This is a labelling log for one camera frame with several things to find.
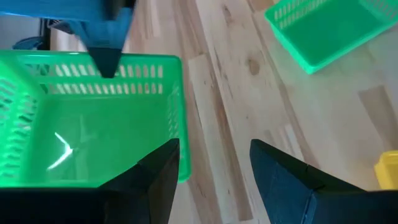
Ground green slotted plastic basket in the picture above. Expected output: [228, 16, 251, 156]
[264, 0, 398, 75]
[0, 49, 191, 189]

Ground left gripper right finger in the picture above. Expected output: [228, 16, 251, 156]
[249, 138, 398, 224]

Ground yellow slotted plastic basket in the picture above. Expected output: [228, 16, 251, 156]
[374, 150, 398, 190]

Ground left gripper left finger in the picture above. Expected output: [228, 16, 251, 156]
[0, 138, 181, 224]

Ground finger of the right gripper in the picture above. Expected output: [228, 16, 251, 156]
[73, 7, 136, 79]

